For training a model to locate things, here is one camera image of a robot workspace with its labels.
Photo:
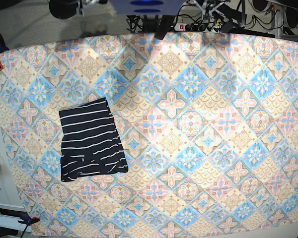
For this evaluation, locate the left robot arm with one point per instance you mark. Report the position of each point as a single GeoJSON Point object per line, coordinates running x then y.
{"type": "Point", "coordinates": [215, 12]}

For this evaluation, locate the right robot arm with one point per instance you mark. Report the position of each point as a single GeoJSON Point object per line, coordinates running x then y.
{"type": "Point", "coordinates": [65, 9]}

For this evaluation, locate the navy white striped T-shirt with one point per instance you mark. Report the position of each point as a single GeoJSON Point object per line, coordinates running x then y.
{"type": "Point", "coordinates": [91, 144]}

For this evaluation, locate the patterned tile tablecloth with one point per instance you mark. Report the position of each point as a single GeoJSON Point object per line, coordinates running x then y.
{"type": "Point", "coordinates": [208, 124]}

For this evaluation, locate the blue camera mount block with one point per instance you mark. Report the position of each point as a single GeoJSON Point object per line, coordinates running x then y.
{"type": "Point", "coordinates": [147, 7]}

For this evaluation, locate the white power strip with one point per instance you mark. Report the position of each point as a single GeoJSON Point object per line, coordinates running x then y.
{"type": "Point", "coordinates": [197, 27]}

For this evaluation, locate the orange black clamp bottom left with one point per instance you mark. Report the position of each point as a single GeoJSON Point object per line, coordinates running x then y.
{"type": "Point", "coordinates": [28, 221]}

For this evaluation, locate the black support post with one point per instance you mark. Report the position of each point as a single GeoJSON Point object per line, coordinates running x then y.
{"type": "Point", "coordinates": [164, 26]}

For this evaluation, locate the white box bottom left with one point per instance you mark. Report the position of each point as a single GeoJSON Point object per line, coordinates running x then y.
{"type": "Point", "coordinates": [10, 215]}

